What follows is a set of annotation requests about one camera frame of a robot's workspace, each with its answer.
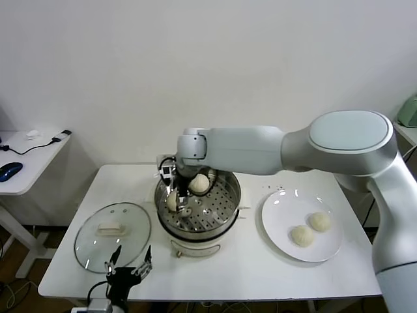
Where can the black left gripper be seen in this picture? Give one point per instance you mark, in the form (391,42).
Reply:
(122,279)

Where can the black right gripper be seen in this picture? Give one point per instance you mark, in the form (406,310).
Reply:
(184,181)

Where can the white steamed baozi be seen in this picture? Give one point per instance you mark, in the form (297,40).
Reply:
(319,222)
(172,200)
(199,183)
(302,236)

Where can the round glass pot lid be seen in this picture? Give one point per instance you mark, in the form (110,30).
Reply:
(130,218)

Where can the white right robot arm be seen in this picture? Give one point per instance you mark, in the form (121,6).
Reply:
(348,137)

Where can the stainless steel steamer basket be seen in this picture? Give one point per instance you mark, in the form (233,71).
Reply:
(215,208)

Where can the white electric cooker base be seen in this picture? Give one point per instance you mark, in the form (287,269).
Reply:
(195,249)

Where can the dark crumbs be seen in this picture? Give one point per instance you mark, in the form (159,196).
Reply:
(270,186)

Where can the white round plate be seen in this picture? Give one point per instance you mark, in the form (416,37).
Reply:
(277,208)

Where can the small black device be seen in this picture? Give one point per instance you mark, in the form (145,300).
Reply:
(66,132)

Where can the white side desk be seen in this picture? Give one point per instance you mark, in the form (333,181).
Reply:
(36,163)

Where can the blue computer mouse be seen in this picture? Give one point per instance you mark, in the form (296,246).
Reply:
(11,170)

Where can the small white desk object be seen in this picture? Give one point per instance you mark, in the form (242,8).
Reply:
(32,134)

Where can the white side table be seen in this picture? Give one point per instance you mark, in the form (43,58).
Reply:
(407,132)

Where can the pale green appliance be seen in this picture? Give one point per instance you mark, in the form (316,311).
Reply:
(408,112)

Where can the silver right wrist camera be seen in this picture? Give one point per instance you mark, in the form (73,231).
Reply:
(166,169)

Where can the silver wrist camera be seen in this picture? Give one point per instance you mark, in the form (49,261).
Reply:
(94,306)
(166,169)

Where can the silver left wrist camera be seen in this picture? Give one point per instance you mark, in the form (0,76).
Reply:
(94,306)

